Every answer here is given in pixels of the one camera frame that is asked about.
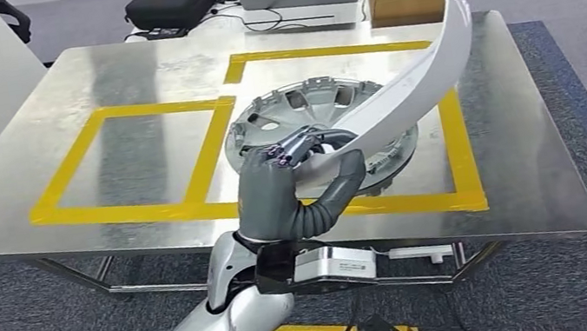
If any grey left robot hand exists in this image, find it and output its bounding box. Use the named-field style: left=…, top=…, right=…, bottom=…
left=223, top=117, right=377, bottom=250

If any white curved plastic part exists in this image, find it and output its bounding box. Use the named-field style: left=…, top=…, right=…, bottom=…
left=267, top=0, right=495, bottom=192

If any steel workbench table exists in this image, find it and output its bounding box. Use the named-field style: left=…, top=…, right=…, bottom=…
left=0, top=0, right=587, bottom=331

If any grey wheel hubcap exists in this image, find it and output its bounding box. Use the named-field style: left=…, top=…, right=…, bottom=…
left=217, top=64, right=427, bottom=214

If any yellow table tape outline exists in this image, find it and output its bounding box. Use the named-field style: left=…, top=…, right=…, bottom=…
left=9, top=19, right=491, bottom=279

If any white power strip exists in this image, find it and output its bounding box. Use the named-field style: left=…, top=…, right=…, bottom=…
left=387, top=240, right=455, bottom=272

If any small black device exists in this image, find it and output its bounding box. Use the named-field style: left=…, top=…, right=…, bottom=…
left=145, top=23, right=189, bottom=43

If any black carrying case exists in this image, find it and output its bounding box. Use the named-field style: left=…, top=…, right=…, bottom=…
left=122, top=0, right=225, bottom=39

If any black office chair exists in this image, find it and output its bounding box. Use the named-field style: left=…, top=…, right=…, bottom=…
left=0, top=0, right=35, bottom=50

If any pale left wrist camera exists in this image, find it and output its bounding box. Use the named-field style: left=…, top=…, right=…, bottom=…
left=249, top=228, right=381, bottom=304

